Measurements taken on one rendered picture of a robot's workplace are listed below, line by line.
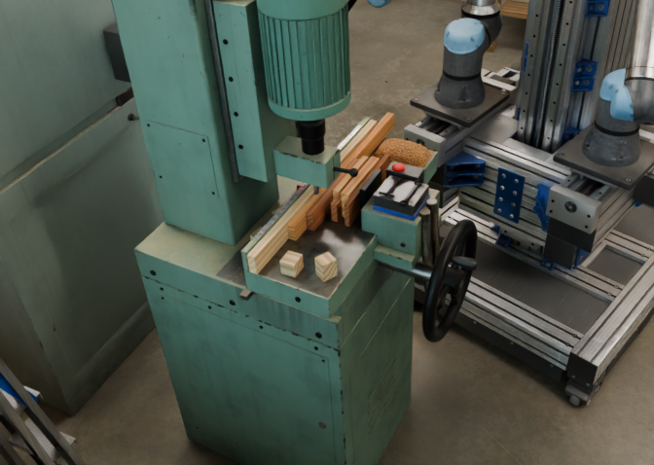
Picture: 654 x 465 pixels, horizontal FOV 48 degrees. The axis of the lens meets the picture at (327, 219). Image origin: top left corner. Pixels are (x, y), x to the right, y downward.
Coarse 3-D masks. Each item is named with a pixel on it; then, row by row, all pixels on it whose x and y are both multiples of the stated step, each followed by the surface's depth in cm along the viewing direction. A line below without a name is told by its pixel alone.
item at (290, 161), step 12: (288, 144) 166; (300, 144) 166; (276, 156) 165; (288, 156) 163; (300, 156) 162; (312, 156) 162; (324, 156) 162; (336, 156) 163; (276, 168) 168; (288, 168) 166; (300, 168) 164; (312, 168) 162; (324, 168) 160; (300, 180) 166; (312, 180) 164; (324, 180) 162
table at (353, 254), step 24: (432, 168) 191; (288, 240) 166; (312, 240) 166; (336, 240) 165; (360, 240) 165; (312, 264) 160; (360, 264) 162; (408, 264) 164; (264, 288) 160; (288, 288) 155; (312, 288) 154; (336, 288) 154; (312, 312) 156
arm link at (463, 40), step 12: (456, 24) 216; (468, 24) 215; (480, 24) 215; (444, 36) 218; (456, 36) 212; (468, 36) 211; (480, 36) 212; (444, 48) 218; (456, 48) 213; (468, 48) 212; (480, 48) 214; (444, 60) 220; (456, 60) 215; (468, 60) 215; (480, 60) 217; (456, 72) 218; (468, 72) 217
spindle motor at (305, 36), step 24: (264, 0) 136; (288, 0) 133; (312, 0) 133; (336, 0) 136; (264, 24) 140; (288, 24) 136; (312, 24) 136; (336, 24) 139; (264, 48) 145; (288, 48) 139; (312, 48) 139; (336, 48) 141; (288, 72) 143; (312, 72) 142; (336, 72) 145; (288, 96) 147; (312, 96) 146; (336, 96) 148; (312, 120) 149
